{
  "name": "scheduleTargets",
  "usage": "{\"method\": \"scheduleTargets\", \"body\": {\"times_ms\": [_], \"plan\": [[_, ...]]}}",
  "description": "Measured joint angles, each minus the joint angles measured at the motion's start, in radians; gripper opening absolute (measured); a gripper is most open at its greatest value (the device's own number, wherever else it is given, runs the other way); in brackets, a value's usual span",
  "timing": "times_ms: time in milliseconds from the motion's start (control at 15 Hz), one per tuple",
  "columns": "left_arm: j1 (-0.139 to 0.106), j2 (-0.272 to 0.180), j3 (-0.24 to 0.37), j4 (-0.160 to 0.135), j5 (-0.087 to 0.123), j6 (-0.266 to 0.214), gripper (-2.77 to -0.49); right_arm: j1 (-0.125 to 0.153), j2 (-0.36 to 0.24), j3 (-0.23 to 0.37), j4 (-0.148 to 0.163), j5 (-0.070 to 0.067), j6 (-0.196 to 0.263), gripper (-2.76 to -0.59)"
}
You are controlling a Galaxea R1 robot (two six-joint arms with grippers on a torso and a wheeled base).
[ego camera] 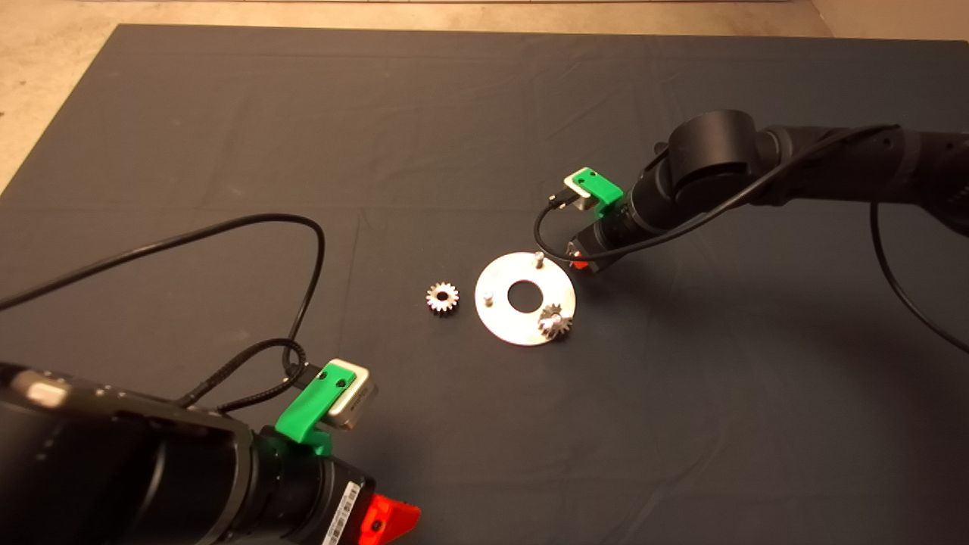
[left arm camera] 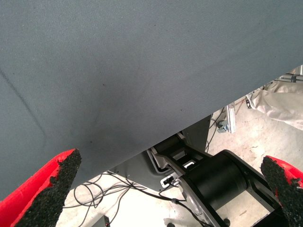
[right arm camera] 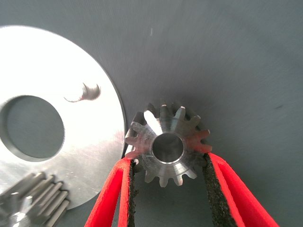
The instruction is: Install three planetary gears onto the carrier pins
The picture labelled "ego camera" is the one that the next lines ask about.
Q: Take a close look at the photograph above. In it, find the shiny silver planetary gear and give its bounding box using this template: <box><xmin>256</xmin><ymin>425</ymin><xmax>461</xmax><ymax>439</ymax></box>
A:
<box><xmin>425</xmin><ymin>282</ymin><xmax>460</xmax><ymax>317</ymax></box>

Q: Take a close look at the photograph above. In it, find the round metal carrier plate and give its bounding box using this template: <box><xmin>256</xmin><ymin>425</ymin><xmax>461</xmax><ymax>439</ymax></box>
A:
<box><xmin>474</xmin><ymin>251</ymin><xmax>576</xmax><ymax>347</ymax></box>

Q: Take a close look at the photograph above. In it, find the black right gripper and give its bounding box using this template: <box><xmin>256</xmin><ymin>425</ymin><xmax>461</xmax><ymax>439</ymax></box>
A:
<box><xmin>568</xmin><ymin>180</ymin><xmax>671</xmax><ymax>273</ymax></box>

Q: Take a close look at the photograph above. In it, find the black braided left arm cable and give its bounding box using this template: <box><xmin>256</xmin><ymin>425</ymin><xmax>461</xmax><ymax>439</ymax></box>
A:
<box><xmin>178</xmin><ymin>338</ymin><xmax>307</xmax><ymax>416</ymax></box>

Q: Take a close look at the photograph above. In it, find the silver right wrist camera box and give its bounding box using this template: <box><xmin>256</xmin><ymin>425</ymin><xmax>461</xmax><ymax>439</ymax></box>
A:
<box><xmin>563</xmin><ymin>170</ymin><xmax>599</xmax><ymax>211</ymax></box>

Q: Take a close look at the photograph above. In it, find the smooth black camera cable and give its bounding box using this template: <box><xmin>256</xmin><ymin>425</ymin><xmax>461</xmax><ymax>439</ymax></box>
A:
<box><xmin>533</xmin><ymin>123</ymin><xmax>969</xmax><ymax>355</ymax></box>
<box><xmin>0</xmin><ymin>213</ymin><xmax>326</xmax><ymax>372</ymax></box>

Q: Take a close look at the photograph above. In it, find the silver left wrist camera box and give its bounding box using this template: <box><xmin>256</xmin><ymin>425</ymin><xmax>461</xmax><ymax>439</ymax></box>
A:
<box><xmin>327</xmin><ymin>358</ymin><xmax>377</xmax><ymax>431</ymax></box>

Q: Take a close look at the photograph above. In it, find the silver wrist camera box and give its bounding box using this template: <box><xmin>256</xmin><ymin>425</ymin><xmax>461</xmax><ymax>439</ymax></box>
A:
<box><xmin>327</xmin><ymin>358</ymin><xmax>377</xmax><ymax>431</ymax></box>
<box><xmin>563</xmin><ymin>170</ymin><xmax>599</xmax><ymax>211</ymax></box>

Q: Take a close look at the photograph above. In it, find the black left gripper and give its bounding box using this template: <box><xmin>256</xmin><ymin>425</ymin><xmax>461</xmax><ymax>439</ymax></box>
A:
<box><xmin>242</xmin><ymin>428</ymin><xmax>422</xmax><ymax>545</ymax></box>

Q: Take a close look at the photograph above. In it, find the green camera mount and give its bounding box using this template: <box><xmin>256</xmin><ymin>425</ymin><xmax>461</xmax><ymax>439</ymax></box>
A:
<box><xmin>569</xmin><ymin>168</ymin><xmax>625</xmax><ymax>220</ymax></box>
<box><xmin>275</xmin><ymin>362</ymin><xmax>357</xmax><ymax>457</ymax></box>

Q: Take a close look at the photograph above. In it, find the smooth black right camera cable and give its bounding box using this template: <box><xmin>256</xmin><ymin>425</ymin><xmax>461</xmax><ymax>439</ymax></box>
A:
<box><xmin>533</xmin><ymin>123</ymin><xmax>969</xmax><ymax>355</ymax></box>

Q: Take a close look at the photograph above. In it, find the smooth black left camera cable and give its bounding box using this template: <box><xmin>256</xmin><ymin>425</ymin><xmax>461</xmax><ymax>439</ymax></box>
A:
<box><xmin>0</xmin><ymin>213</ymin><xmax>326</xmax><ymax>372</ymax></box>

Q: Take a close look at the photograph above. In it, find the green left camera mount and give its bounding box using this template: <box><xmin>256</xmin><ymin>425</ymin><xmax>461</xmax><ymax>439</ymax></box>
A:
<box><xmin>275</xmin><ymin>362</ymin><xmax>357</xmax><ymax>457</ymax></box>

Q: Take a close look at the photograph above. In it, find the green right camera mount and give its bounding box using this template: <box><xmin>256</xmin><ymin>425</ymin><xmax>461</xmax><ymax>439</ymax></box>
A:
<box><xmin>569</xmin><ymin>168</ymin><xmax>625</xmax><ymax>220</ymax></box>

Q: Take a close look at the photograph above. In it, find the dark steel planetary gear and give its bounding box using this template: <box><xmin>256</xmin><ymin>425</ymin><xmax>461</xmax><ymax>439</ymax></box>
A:
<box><xmin>537</xmin><ymin>303</ymin><xmax>574</xmax><ymax>341</ymax></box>

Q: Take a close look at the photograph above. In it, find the dark grey table cloth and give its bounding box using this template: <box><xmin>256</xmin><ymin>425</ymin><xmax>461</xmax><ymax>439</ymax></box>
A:
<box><xmin>0</xmin><ymin>25</ymin><xmax>969</xmax><ymax>545</ymax></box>

